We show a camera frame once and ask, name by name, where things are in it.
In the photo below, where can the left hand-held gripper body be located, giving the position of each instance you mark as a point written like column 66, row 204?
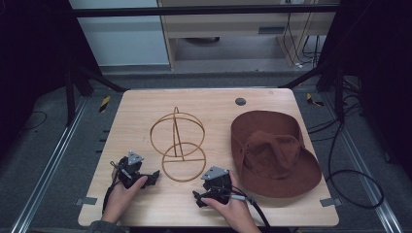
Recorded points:
column 129, row 170

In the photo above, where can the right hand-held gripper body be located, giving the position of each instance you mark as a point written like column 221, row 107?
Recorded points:
column 216, row 184

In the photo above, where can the person's left hand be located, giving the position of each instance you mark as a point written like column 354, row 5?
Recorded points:
column 121, row 197

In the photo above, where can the person's right hand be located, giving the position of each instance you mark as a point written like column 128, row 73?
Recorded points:
column 233, row 212

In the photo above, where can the grey tape piece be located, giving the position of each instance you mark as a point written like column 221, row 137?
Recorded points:
column 330, row 202
column 86, row 201

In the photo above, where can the brown brimmed hat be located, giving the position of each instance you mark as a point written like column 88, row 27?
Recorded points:
column 275, row 155

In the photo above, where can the yellow black striped tape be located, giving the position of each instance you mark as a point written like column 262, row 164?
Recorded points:
column 312, row 100
column 104, row 103

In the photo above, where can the black stand leg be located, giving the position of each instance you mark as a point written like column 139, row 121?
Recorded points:
column 69, row 97
column 339, row 97

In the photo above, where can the white cabinet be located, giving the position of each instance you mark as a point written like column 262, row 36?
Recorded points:
column 123, row 39

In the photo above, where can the black curtain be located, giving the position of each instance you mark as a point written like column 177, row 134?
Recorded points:
column 379, row 64
column 29, row 64

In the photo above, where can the light wooden desk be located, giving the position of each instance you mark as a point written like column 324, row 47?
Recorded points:
column 226, row 27

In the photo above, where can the aluminium floor rail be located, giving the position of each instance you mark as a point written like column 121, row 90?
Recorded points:
column 366, row 181
column 48, row 168

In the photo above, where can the black horizontal frame bar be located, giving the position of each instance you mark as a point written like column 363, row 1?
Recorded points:
column 194, row 11

